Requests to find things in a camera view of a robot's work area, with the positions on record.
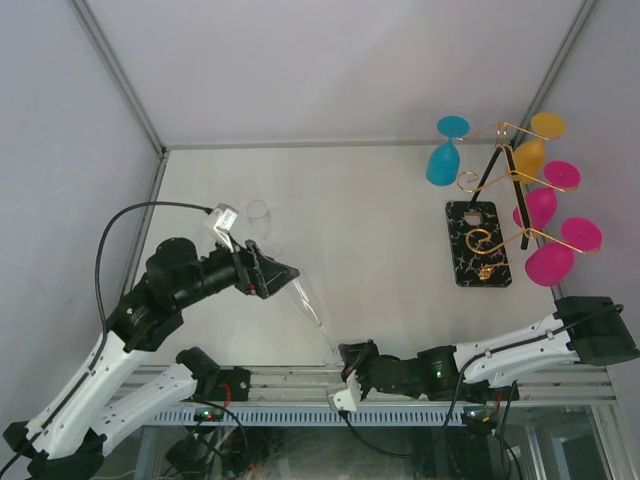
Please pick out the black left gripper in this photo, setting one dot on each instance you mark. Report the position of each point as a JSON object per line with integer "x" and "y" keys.
{"x": 265, "y": 277}

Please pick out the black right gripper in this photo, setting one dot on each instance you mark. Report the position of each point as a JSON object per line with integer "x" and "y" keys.
{"x": 353, "y": 356}

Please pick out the clear champagne flute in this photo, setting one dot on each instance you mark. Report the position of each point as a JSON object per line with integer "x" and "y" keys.
{"x": 260, "y": 222}
{"x": 307, "y": 302}

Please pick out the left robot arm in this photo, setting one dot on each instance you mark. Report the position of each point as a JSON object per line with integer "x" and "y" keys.
{"x": 73, "y": 435}

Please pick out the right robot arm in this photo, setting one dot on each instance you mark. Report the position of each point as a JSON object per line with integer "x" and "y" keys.
{"x": 582, "y": 329}

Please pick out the cyan wine glass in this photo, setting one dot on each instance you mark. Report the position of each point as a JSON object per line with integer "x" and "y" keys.
{"x": 444, "y": 161}

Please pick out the lower pink wine glass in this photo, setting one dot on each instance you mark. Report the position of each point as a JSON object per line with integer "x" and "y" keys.
{"x": 550, "y": 264}

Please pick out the pink wine glass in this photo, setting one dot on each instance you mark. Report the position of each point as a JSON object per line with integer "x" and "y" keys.
{"x": 541, "y": 203}
{"x": 550, "y": 264}

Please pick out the upper pink wine glass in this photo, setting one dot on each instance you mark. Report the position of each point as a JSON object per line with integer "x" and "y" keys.
{"x": 541, "y": 203}

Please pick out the yellow wine glass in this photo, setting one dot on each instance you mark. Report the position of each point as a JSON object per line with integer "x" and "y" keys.
{"x": 529, "y": 157}

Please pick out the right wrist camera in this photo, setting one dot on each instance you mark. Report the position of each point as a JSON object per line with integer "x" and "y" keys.
{"x": 340, "y": 398}

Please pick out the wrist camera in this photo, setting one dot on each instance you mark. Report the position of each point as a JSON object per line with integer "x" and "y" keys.
{"x": 219, "y": 224}
{"x": 340, "y": 398}

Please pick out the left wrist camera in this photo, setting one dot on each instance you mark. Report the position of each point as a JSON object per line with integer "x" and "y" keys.
{"x": 219, "y": 224}

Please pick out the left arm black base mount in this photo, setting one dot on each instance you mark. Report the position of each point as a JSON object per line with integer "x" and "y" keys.
{"x": 230, "y": 385}

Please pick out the blue slotted cable duct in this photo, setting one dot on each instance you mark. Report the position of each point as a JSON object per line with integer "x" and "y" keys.
{"x": 307, "y": 416}

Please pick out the gold wire wine glass rack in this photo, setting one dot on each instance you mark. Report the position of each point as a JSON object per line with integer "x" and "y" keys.
{"x": 489, "y": 231}

